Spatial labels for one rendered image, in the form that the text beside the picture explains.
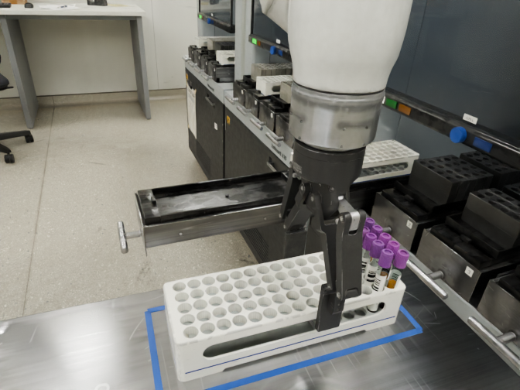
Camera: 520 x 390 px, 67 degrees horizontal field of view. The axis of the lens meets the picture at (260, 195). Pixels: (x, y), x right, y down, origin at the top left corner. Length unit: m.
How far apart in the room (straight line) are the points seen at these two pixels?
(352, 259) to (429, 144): 0.83
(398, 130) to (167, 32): 3.43
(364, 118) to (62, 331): 0.44
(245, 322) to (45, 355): 0.24
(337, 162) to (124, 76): 3.99
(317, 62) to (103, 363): 0.41
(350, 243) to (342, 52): 0.18
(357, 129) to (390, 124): 0.71
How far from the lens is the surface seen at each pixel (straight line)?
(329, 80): 0.36
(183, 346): 0.45
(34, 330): 0.60
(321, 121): 0.37
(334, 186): 0.41
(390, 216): 0.90
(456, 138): 0.82
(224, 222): 0.80
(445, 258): 0.81
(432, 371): 0.56
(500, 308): 0.76
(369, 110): 0.38
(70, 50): 4.27
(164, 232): 0.77
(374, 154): 0.97
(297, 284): 0.53
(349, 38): 0.35
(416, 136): 1.17
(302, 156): 0.40
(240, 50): 1.94
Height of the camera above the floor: 1.23
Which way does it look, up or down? 30 degrees down
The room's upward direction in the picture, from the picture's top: 3 degrees clockwise
